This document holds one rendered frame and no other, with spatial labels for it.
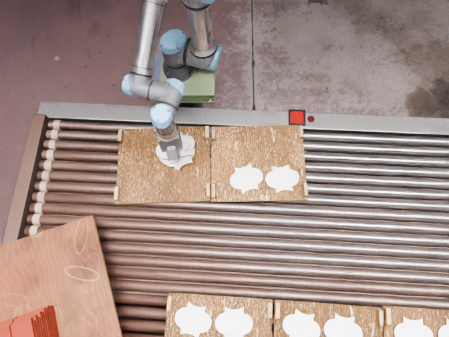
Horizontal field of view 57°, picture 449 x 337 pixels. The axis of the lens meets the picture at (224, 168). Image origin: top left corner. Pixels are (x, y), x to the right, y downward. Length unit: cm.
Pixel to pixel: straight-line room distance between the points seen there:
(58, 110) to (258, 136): 95
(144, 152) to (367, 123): 102
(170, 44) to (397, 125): 108
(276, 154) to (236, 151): 18
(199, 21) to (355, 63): 187
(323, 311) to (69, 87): 239
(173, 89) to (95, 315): 87
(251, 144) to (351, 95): 143
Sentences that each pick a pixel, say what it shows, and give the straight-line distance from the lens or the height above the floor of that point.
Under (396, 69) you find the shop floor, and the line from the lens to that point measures 334.
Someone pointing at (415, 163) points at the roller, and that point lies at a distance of 199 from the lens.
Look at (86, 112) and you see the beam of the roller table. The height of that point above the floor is 92.
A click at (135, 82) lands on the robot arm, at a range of 153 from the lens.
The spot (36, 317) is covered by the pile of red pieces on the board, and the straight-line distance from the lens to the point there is 160.
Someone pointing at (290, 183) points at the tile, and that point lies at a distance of 178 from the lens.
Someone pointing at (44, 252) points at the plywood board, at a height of 104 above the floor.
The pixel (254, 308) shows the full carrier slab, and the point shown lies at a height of 94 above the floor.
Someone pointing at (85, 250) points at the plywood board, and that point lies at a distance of 170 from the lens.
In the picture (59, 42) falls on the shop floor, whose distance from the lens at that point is 354.
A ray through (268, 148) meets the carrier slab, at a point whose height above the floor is 94.
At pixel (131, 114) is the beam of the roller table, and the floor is 92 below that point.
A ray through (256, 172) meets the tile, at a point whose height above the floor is 94.
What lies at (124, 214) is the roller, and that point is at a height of 92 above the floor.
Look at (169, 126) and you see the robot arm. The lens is 147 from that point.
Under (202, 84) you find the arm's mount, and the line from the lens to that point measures 197.
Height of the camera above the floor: 263
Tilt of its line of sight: 71 degrees down
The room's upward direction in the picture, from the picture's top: 4 degrees counter-clockwise
